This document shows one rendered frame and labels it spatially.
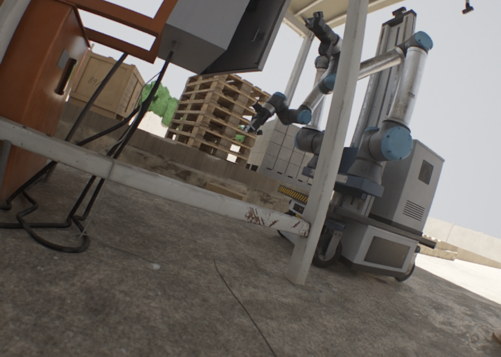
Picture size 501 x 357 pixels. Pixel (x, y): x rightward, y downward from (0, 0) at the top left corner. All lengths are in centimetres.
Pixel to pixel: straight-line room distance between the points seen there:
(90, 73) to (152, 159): 216
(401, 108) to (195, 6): 97
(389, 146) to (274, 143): 298
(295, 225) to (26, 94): 92
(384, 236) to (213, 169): 154
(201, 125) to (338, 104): 233
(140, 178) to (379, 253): 120
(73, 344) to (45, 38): 75
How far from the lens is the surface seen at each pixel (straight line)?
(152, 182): 71
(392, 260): 158
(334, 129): 92
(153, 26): 82
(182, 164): 232
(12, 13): 84
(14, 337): 47
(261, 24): 106
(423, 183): 175
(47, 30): 88
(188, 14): 84
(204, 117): 307
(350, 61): 97
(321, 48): 120
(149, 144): 228
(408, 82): 139
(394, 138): 123
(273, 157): 402
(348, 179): 140
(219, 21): 86
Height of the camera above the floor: 34
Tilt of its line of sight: level
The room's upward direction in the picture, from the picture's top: 20 degrees clockwise
